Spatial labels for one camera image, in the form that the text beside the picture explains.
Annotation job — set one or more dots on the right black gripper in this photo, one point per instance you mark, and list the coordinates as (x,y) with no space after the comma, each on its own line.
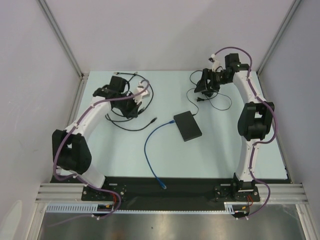
(205,81)

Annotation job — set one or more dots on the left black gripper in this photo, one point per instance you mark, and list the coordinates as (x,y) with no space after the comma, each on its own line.
(133,111)

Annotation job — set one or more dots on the black network switch box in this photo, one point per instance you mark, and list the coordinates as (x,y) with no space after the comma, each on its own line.
(187,126)

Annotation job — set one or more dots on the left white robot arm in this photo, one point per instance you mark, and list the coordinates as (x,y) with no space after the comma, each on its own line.
(70,150)

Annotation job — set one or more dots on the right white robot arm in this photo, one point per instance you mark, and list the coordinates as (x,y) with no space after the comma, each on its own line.
(254,123)

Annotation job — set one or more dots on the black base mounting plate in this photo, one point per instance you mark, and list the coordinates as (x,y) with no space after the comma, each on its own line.
(184,205)

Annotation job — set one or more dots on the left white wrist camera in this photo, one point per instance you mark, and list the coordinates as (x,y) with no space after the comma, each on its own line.
(140,93)

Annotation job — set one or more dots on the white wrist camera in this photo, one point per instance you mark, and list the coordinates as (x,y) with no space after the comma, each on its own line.
(215,62)
(140,93)

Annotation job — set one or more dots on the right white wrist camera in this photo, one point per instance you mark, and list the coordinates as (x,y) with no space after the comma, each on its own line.
(215,62)

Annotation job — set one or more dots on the white slotted cable duct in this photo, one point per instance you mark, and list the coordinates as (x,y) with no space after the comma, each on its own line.
(79,208)

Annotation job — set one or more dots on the aluminium frame rail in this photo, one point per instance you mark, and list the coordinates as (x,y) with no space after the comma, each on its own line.
(78,192)

